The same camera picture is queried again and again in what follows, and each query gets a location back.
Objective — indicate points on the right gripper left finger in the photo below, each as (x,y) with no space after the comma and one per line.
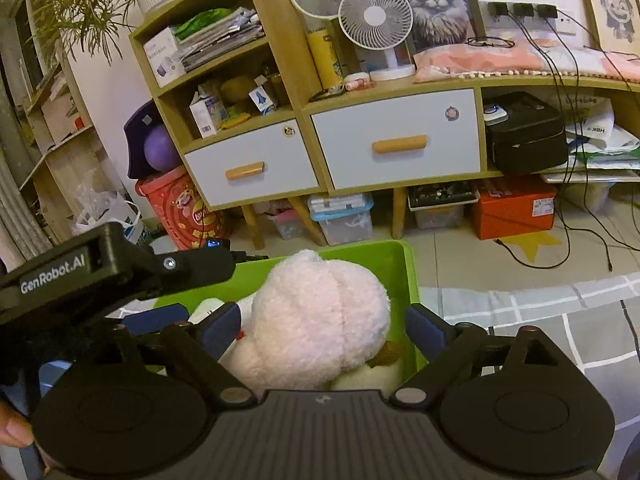
(220,328)

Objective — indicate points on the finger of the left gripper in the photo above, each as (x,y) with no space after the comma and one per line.
(155,320)

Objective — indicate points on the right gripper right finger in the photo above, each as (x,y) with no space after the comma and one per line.
(428,332)

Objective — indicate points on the pink fluffy plush toy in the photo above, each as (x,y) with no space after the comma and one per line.
(311,321)

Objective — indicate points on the beige plush toy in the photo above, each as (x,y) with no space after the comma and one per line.
(383,372)

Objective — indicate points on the person's left hand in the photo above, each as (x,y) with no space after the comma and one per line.
(15,431)

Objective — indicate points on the green plastic bin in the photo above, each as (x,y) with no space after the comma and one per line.
(391,261)

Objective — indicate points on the white plastic bag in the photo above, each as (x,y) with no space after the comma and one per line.
(106,207)

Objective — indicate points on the orange red shoebox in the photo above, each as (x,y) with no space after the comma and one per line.
(510,206)

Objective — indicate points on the clear storage box blue lid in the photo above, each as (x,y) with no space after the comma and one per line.
(343,219)

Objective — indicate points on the purple ball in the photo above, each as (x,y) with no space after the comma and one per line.
(159,150)

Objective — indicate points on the left white drawer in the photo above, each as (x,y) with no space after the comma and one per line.
(264,162)

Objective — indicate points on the white drawer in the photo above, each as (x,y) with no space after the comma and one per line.
(429,135)
(264,162)

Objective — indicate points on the middle white drawer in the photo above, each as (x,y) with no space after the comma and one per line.
(429,135)

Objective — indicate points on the black box printer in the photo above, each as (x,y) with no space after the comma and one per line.
(524,134)

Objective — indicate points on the white product box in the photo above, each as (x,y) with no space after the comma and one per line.
(163,54)

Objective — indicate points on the wooden shelf cabinet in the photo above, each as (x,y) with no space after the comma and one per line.
(285,44)

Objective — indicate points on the yellow cylinder container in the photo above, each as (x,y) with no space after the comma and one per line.
(325,59)

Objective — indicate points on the stack of magazines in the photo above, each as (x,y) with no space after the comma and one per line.
(214,32)

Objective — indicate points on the pink folded cloth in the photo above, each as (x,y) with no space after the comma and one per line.
(464,61)

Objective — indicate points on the potted green plant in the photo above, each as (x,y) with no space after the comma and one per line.
(90,26)

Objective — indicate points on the small white desk fan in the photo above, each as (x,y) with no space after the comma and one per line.
(379,25)

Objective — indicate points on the framed cat picture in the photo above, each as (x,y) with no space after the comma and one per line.
(439,23)

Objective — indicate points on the framed cartoon girl picture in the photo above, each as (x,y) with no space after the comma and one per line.
(616,25)

